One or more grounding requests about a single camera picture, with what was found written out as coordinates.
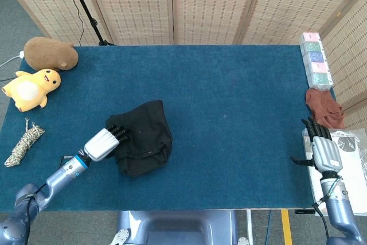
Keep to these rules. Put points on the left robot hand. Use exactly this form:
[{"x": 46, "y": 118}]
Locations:
[{"x": 101, "y": 144}]

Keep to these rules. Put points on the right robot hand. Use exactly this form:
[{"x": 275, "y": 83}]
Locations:
[{"x": 327, "y": 153}]

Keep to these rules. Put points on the black trousers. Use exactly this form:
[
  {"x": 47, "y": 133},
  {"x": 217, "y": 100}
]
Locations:
[{"x": 149, "y": 144}]

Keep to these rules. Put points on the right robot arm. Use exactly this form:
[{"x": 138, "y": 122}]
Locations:
[{"x": 339, "y": 213}]

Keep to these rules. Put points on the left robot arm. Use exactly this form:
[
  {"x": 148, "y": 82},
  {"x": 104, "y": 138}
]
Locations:
[{"x": 60, "y": 174}]

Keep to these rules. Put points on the clear bag with white garment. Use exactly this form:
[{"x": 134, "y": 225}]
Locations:
[{"x": 354, "y": 176}]

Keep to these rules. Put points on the brown cloth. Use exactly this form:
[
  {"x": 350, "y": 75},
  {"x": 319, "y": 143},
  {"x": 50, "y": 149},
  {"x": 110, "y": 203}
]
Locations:
[{"x": 327, "y": 107}]

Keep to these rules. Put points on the tissue pack bundle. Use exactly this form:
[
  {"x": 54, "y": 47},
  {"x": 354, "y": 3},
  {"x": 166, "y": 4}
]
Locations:
[{"x": 315, "y": 61}]

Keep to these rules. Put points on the yellow plush toy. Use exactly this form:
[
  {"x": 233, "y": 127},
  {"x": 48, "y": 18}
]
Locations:
[{"x": 25, "y": 90}]

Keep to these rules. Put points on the brown capybara plush toy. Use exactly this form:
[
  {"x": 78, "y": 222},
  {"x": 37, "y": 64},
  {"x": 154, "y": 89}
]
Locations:
[{"x": 48, "y": 54}]

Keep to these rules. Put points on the white table leg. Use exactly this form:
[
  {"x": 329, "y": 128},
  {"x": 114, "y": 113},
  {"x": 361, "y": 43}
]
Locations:
[{"x": 249, "y": 227}]

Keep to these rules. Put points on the blue table cloth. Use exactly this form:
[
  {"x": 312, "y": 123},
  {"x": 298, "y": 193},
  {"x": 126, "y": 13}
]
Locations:
[{"x": 218, "y": 156}]

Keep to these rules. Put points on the blue robot torso base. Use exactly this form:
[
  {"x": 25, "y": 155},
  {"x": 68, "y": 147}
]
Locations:
[{"x": 175, "y": 227}]

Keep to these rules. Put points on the white power strip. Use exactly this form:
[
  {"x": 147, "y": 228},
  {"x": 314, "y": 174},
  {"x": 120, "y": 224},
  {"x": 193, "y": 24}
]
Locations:
[{"x": 20, "y": 54}]

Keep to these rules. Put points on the black tripod stand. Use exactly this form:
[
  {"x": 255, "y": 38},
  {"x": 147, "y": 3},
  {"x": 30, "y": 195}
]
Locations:
[{"x": 86, "y": 9}]

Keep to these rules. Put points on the bamboo folding screen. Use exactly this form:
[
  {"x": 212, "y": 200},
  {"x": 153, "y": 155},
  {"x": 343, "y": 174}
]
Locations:
[{"x": 206, "y": 4}]

